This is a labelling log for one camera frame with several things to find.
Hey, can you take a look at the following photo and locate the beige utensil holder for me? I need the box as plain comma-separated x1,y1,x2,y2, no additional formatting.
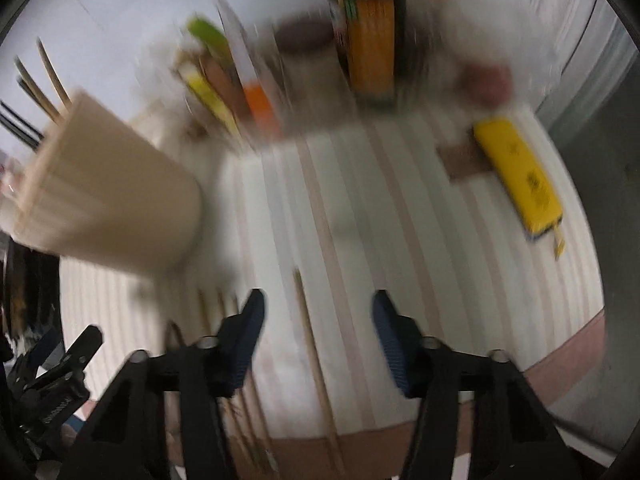
12,89,205,277

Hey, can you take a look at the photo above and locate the light wooden chopstick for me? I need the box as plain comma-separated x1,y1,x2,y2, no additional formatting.
14,56,63,121
36,37,73,111

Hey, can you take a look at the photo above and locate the clear plastic bag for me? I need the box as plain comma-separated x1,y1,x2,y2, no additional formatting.
430,0,531,111

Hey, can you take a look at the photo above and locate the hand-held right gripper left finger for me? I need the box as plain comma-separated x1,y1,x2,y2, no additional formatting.
60,288,266,480

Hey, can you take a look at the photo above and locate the yellow power bank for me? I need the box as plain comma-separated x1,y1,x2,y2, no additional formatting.
472,116,568,261

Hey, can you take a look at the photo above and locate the small brown card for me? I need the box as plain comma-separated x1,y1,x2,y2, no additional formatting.
436,127,493,183

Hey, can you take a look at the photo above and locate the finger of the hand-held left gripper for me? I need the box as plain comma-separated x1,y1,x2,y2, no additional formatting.
27,329,66,363
25,324,104,396

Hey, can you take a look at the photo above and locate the striped cat print tablecloth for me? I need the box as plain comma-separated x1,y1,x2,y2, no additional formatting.
57,95,608,480

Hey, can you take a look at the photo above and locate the brown lid jar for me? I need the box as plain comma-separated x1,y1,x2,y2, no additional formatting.
272,17,346,131

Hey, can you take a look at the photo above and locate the green yellow seasoning packet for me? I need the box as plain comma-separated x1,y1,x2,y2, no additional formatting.
175,16,241,143

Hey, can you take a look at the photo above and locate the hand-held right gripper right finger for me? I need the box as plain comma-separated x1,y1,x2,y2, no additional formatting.
371,289,576,480

